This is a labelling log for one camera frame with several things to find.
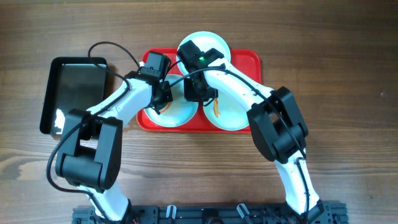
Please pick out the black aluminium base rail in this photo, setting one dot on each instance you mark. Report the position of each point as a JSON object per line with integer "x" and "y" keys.
{"x": 324, "y": 212}

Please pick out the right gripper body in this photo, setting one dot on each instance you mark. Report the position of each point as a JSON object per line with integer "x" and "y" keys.
{"x": 200, "y": 93}

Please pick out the green orange sponge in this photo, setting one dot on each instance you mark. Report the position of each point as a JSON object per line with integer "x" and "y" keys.
{"x": 165, "y": 108}

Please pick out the white plate top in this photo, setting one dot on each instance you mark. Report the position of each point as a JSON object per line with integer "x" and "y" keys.
{"x": 205, "y": 41}

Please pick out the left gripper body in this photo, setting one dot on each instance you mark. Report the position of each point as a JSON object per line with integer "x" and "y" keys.
{"x": 162, "y": 97}

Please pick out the black rectangular water tray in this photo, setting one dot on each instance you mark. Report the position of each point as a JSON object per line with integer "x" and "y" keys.
{"x": 73, "y": 83}

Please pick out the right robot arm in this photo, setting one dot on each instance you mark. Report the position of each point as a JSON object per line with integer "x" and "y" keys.
{"x": 276, "y": 123}

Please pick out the red plastic tray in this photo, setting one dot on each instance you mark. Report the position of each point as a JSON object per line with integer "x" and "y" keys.
{"x": 244, "y": 60}

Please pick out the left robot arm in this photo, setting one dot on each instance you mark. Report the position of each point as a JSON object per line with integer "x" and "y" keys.
{"x": 88, "y": 155}

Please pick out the white plate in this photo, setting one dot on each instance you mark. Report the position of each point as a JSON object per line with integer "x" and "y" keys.
{"x": 180, "y": 112}
{"x": 205, "y": 41}
{"x": 226, "y": 114}

